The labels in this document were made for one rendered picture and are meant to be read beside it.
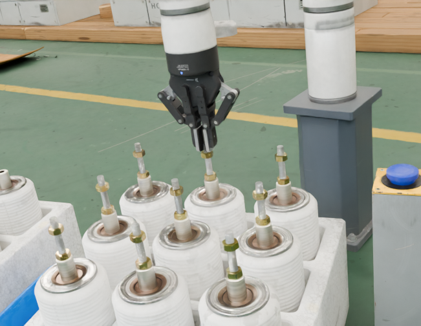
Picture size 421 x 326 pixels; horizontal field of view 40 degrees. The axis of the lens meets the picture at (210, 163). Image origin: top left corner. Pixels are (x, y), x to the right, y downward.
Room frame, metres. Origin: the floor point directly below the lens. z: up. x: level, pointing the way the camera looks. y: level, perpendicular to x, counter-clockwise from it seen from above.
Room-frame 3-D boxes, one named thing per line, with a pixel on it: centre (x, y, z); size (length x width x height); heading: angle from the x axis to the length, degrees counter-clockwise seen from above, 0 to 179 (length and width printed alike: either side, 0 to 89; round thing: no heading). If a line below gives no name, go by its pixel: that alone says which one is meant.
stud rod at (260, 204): (0.66, -0.06, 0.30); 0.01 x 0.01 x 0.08
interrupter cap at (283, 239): (0.66, -0.06, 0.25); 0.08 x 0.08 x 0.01
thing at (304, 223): (0.77, -0.10, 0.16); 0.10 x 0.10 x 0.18
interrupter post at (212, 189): (0.82, 0.00, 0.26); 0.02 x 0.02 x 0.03
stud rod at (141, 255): (0.60, 0.10, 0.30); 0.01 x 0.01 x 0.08
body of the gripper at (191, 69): (0.82, 0.00, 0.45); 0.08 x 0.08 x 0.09
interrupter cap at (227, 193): (0.82, 0.00, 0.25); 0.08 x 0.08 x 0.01
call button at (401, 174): (0.66, -0.24, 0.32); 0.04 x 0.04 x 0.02
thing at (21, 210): (0.98, 0.38, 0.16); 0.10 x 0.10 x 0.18
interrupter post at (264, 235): (0.66, -0.06, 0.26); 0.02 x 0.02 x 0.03
